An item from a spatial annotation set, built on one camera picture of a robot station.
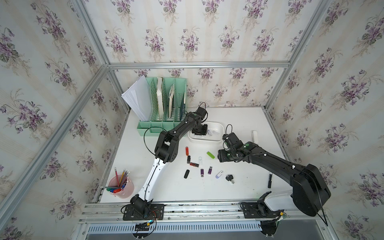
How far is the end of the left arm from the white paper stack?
1.15ft

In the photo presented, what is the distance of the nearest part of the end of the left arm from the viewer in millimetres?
883

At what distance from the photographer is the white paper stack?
928mm
